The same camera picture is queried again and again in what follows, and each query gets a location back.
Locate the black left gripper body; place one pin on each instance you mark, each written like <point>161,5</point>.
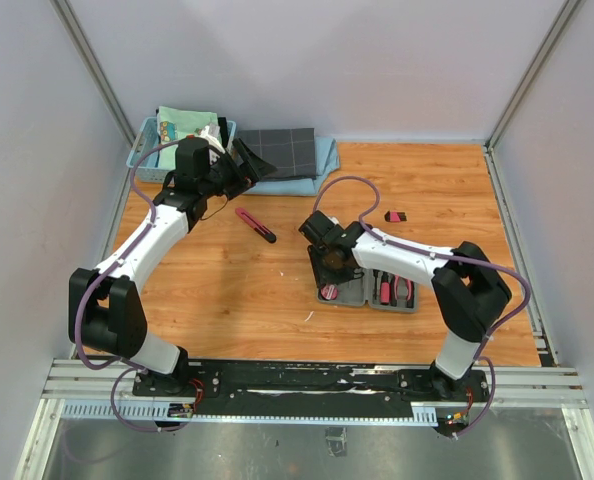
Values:
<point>226,177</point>

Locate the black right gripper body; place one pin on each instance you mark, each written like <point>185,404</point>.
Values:
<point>326,271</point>

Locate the pink screwdriver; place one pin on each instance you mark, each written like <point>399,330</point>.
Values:
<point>384,289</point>
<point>376,286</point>

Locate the grey plastic tool case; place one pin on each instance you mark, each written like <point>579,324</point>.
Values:
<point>358,293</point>

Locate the pink black pliers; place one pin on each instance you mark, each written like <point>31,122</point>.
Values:
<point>401,292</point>

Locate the pink hex key set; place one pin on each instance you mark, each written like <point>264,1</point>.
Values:
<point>395,216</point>

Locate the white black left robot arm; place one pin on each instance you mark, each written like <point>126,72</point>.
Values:
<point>105,309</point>

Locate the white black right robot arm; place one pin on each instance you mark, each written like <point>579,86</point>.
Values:
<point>469,291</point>

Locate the dark grey checked cloth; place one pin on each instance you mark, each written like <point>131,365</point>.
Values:
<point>291,151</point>

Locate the pink utility knife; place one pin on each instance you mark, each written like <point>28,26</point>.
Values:
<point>256,225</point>

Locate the black cloth in basket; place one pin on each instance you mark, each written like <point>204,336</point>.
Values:
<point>223,130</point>

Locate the light blue folded cloth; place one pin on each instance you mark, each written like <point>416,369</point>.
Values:
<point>327,162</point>

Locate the mint patterned cloth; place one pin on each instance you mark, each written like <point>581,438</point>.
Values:
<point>174,124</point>

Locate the blue plastic basket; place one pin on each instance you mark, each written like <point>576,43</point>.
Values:
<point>148,137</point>

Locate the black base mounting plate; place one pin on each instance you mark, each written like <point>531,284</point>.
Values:
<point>295,391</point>

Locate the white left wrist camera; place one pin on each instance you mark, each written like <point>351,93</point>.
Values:
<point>212,134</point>

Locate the blue slotted cable duct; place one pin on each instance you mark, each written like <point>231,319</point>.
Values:
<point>161,411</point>

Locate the aluminium frame rail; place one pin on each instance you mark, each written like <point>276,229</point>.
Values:
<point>521,387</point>

